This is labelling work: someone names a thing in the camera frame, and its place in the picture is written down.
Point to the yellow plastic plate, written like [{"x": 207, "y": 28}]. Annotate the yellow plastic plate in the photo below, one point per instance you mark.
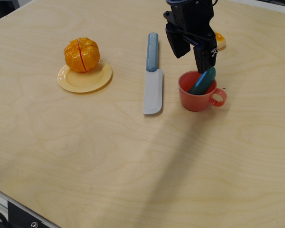
[{"x": 85, "y": 82}]

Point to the orange plastic cup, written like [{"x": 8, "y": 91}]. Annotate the orange plastic cup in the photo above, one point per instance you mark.
[{"x": 214, "y": 96}]

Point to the toy bread loaf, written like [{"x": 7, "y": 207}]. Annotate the toy bread loaf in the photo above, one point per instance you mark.
[{"x": 221, "y": 41}]

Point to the green toy cucumber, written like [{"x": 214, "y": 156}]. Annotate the green toy cucumber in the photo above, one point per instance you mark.
[{"x": 203, "y": 82}]

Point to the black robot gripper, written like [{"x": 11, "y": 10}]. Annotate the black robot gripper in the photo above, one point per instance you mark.
[{"x": 188, "y": 22}]

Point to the orange toy tangerine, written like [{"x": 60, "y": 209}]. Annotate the orange toy tangerine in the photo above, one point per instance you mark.
[{"x": 82, "y": 54}]

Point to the toy knife blue handle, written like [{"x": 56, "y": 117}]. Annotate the toy knife blue handle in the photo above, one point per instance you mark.
[{"x": 153, "y": 88}]

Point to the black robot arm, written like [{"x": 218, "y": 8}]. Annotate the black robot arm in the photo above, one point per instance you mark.
[{"x": 188, "y": 24}]

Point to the black corner bracket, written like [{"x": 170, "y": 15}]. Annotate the black corner bracket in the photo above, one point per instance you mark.
[{"x": 23, "y": 217}]

